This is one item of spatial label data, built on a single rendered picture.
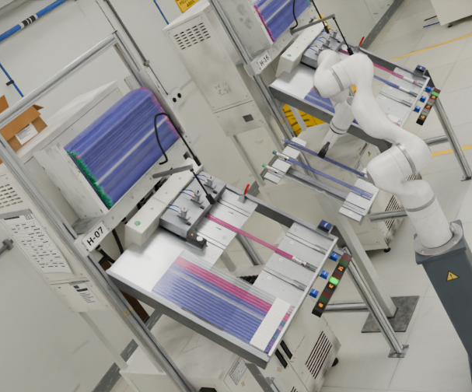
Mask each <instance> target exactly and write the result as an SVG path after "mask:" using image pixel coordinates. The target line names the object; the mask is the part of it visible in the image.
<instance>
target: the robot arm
mask: <svg viewBox="0 0 472 392"><path fill-rule="evenodd" d="M317 64H318V68H317V70H316V72H315V74H314V77H313V88H314V90H315V92H316V94H317V95H318V96H320V97H323V98H330V101H331V103H332V105H333V107H334V110H335V113H334V116H333V118H332V120H331V122H330V130H329V131H328V133H327V135H326V136H325V138H324V140H323V141H322V143H321V145H323V148H322V149H321V150H320V151H319V153H318V156H319V157H320V158H322V159H323V158H324V157H325V155H326V154H327V150H328V149H330V148H331V147H332V146H333V144H334V143H335V142H336V141H337V139H338V138H339V136H340V135H342V134H344V133H345V132H346V131H347V130H348V128H349V127H350V125H351V123H352V122H353V120H354V119H356V121H357V122H358V124H359V125H360V127H361V128H362V130H363V131H364V132H365V133H366V134H367V135H370V136H372V137H373V138H379V139H387V140H390V141H393V142H394V143H395V144H396V145H395V146H393V147H392V148H390V149H388V150H386V151H385V152H383V153H381V154H379V155H378V156H377V157H375V158H374V159H372V160H371V161H370V162H369V164H368V166H367V168H366V173H367V177H368V178H369V181H370V182H371V183H372V184H373V185H374V186H376V187H378V188H379V189H381V190H383V191H386V192H389V193H391V194H394V195H396V196H397V197H398V198H399V200H400V202H401V204H402V205H403V207H404V210H405V212H406V213H407V216H408V218H409V219H410V221H411V224H412V226H413V227H414V230H415V232H416V233H417V235H418V236H417V237H416V238H415V240H414V243H413V248H414V250H415V252H416V253H417V254H419V255H421V256H423V257H434V256H438V255H441V254H444V253H446V252H448V251H450V250H452V249H453V248H454V247H456V246H457V245H458V244H459V242H460V241H461V240H462V238H463V230H462V228H461V227H460V226H459V225H458V224H456V223H453V222H448V221H447V219H446V217H445V215H444V213H443V211H442V209H441V207H440V204H439V202H438V200H437V198H436V196H435V194H434V192H433V190H432V188H431V186H430V184H429V183H428V182H427V181H425V180H409V181H402V180H404V179H405V178H407V177H409V176H410V175H412V174H414V173H416V172H418V171H419V170H421V169H423V168H424V167H426V166H427V165H428V164H429V162H430V161H431V158H432V153H431V149H430V148H429V147H428V145H427V143H425V142H424V141H423V140H422V139H421V138H419V137H418V136H416V135H414V134H412V133H410V132H409V131H406V130H404V129H403V128H401V127H399V126H398V125H396V124H395V123H393V122H392V121H391V120H390V119H389V118H388V116H387V115H386V113H385V112H384V111H383V109H382V107H381V106H380V105H379V103H378V102H377V100H376V98H375V97H374V95H373V92H372V81H373V76H374V66H373V63H372V61H371V60H370V58H369V57H368V56H366V55H364V54H353V55H351V56H349V57H347V58H346V59H344V60H341V58H340V56H339V55H338V53H336V52H335V51H332V50H324V51H322V52H321V53H320V54H319V56H318V59H317ZM351 86H356V92H355V96H354V97H353V96H349V87H351ZM326 149H327V150H326Z"/></svg>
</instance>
